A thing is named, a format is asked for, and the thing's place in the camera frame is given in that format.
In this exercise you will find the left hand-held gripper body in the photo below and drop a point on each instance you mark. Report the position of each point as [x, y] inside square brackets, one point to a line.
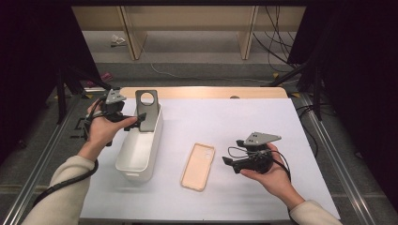
[114, 109]

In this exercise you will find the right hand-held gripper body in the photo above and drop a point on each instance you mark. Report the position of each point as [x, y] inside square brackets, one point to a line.
[258, 157]

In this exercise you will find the white plastic box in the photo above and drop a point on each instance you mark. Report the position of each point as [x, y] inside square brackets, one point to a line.
[137, 153]

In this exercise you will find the beige phone case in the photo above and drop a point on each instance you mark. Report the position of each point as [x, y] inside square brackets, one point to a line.
[197, 168]

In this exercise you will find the person's left hand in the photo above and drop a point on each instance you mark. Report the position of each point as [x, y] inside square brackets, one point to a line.
[101, 132]

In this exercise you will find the person's right hand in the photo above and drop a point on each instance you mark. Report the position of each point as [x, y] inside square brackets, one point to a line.
[278, 181]

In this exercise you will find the yellow floor tape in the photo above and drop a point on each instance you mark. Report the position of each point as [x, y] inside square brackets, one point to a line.
[88, 96]

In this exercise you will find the pink packet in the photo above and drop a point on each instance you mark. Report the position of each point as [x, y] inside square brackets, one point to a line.
[106, 77]

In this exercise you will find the white table mat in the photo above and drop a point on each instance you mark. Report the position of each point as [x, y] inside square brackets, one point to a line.
[203, 125]

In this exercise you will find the crumpled white paper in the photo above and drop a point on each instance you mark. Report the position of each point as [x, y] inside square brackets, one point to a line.
[117, 40]

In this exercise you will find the black curtain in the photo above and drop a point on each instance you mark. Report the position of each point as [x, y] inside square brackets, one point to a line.
[356, 78]
[28, 62]

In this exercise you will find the light wooden desk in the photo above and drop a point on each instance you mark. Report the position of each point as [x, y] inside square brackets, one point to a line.
[187, 18]

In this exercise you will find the aluminium rail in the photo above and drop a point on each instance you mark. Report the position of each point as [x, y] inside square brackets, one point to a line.
[43, 162]
[334, 162]

